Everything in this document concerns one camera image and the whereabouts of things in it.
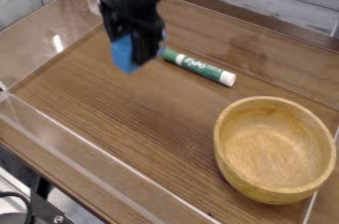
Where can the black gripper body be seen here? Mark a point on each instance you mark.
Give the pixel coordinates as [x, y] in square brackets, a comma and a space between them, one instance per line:
[125, 16]

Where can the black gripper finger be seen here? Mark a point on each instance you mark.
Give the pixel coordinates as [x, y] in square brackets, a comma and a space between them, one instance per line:
[145, 45]

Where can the blue rectangular block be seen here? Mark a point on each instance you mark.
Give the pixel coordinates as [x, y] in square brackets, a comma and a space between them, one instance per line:
[121, 53]

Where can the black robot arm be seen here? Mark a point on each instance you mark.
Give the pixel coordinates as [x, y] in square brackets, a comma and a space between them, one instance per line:
[136, 31]

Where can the brown wooden bowl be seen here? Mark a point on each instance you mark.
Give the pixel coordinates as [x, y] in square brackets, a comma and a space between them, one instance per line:
[274, 149]

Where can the green Expo marker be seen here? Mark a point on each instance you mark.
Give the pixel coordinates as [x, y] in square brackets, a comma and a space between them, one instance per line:
[202, 68]

